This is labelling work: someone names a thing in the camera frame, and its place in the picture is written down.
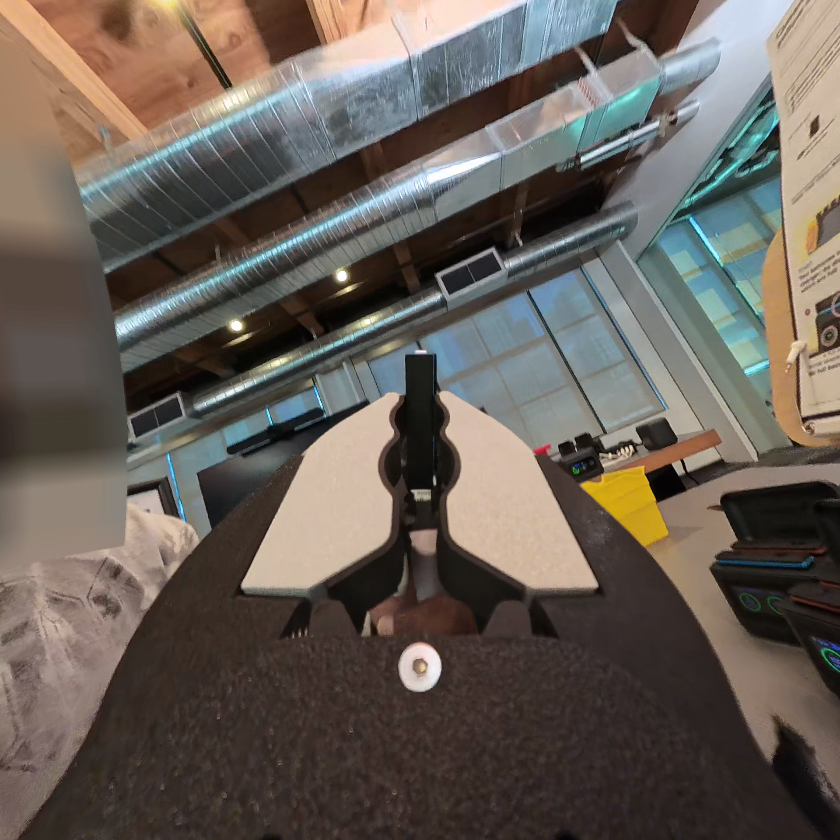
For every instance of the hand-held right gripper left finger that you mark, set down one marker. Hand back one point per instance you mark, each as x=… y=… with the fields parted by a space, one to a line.
x=328 y=499

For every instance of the red edged black battery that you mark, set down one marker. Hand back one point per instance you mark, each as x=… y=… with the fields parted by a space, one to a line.
x=781 y=547
x=820 y=594

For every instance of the white instruction sheet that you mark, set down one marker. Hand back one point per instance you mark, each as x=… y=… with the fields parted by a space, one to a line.
x=807 y=131

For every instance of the yellow plastic bin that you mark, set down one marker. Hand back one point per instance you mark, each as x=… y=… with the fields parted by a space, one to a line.
x=623 y=505

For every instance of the black framed picture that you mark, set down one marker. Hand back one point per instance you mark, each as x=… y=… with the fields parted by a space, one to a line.
x=148 y=502

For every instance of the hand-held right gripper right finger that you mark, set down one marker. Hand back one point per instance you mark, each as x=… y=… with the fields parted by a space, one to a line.
x=518 y=505

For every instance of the person's left hand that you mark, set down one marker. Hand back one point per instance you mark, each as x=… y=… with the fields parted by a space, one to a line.
x=433 y=620

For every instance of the blue edged black battery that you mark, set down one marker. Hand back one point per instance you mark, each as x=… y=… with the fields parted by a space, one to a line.
x=420 y=407
x=761 y=561

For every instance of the ceiling air vent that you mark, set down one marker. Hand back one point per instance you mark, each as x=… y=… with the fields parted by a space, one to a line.
x=157 y=417
x=469 y=275

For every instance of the black video bar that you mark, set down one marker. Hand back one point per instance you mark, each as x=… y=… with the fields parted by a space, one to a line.
x=275 y=433

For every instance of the black cube device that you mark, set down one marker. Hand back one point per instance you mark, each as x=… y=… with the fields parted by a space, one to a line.
x=656 y=436

